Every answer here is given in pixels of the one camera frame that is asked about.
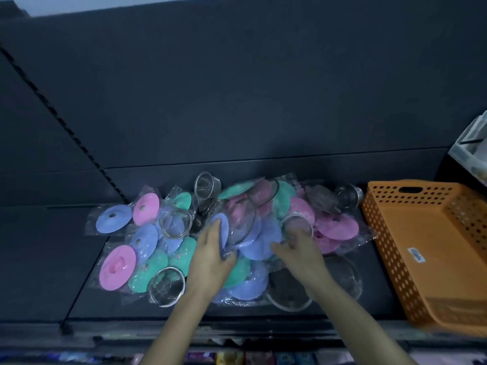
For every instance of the person's left hand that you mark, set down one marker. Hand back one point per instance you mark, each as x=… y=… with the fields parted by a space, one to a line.
x=207 y=267

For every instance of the person's right hand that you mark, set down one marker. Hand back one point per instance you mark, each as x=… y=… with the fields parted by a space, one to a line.
x=306 y=264

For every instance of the person's left thumb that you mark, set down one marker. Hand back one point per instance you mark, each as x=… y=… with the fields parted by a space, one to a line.
x=230 y=259

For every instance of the person's right thumb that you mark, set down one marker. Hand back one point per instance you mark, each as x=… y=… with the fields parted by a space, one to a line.
x=281 y=251

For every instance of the blue stopper strainer packet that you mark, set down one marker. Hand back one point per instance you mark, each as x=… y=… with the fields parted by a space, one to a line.
x=223 y=228

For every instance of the clear-wrapped steel mesh strainer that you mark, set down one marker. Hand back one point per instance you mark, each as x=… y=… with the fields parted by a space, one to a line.
x=296 y=223

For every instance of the person's left forearm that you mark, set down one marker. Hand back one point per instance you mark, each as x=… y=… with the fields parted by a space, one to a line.
x=178 y=326

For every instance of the person's right forearm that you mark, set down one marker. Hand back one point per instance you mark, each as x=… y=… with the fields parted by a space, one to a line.
x=357 y=325

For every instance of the pile of packaged sink strainers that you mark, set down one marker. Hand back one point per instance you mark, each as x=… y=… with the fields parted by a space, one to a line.
x=152 y=239

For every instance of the white blue sticker label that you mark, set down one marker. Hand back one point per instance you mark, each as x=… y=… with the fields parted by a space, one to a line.
x=416 y=255

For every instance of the orange perforated plastic basket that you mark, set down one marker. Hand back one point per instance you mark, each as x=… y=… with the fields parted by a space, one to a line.
x=426 y=239

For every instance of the black metal shelf board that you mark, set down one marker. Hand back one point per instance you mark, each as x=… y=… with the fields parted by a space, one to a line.
x=45 y=269

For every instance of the white plastic container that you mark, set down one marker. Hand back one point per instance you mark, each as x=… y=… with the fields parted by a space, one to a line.
x=471 y=148

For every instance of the black slotted shelf upright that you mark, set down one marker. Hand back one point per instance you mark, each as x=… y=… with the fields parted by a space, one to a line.
x=57 y=113

